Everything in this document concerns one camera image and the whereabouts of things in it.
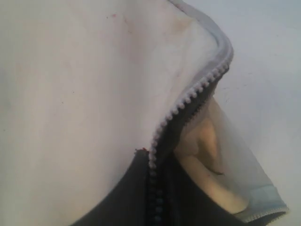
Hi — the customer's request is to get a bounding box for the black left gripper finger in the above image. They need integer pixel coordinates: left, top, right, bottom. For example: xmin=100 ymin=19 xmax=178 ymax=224
xmin=73 ymin=148 xmax=155 ymax=226

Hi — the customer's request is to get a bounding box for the white fabric backpack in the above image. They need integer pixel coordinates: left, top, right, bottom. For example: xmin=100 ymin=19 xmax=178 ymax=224
xmin=0 ymin=0 xmax=289 ymax=226

